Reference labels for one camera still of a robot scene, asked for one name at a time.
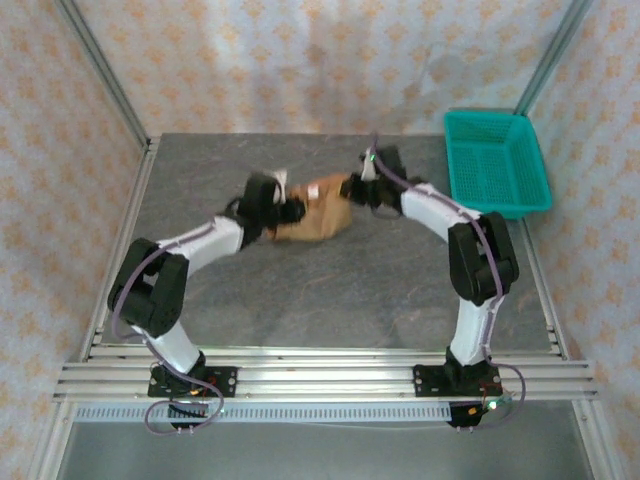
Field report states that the brown t-shirt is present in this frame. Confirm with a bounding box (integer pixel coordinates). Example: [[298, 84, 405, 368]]
[[267, 172, 354, 242]]

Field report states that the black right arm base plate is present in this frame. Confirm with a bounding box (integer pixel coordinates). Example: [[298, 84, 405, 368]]
[[412, 363, 504, 400]]

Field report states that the aluminium mounting rail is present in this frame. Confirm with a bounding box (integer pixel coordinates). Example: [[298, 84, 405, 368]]
[[52, 344, 599, 404]]

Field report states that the aluminium frame post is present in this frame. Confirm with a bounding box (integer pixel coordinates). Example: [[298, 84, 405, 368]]
[[54, 0, 151, 146], [514, 0, 594, 116]]

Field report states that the black controller box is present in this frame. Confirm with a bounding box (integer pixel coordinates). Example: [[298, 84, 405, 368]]
[[446, 399, 501, 432]]

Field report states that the teal plastic basket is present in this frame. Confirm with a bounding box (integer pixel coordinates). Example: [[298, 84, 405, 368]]
[[443, 109, 554, 221]]

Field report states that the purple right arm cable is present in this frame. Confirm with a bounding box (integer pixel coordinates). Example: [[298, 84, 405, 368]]
[[368, 132, 529, 432]]

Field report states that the grey slotted cable duct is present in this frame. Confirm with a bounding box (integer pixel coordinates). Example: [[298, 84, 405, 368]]
[[74, 403, 454, 424]]

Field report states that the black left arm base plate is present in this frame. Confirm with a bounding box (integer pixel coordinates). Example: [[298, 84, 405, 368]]
[[148, 366, 239, 400]]

